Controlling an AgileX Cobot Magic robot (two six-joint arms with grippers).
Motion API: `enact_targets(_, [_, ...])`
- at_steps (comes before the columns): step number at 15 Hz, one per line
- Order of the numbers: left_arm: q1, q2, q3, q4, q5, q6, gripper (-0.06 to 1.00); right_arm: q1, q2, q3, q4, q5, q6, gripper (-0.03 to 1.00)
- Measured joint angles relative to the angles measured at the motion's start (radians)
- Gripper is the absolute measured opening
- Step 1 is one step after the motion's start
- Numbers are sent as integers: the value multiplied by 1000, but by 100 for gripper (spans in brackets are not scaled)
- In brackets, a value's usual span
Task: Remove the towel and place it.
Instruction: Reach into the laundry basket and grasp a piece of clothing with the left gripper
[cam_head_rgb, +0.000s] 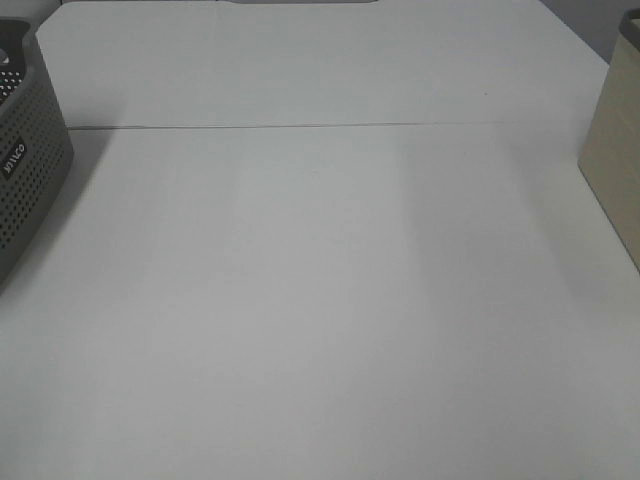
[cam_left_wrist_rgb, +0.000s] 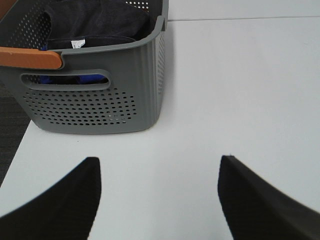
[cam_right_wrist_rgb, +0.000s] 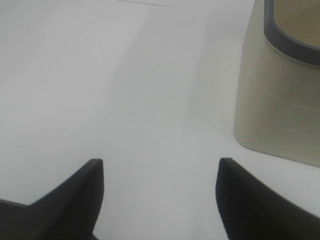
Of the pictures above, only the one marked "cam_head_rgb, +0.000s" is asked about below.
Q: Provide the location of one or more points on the beige fabric storage bin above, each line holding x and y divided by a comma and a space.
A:
609, 160

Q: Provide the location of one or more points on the grey perforated plastic basket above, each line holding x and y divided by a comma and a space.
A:
36, 149

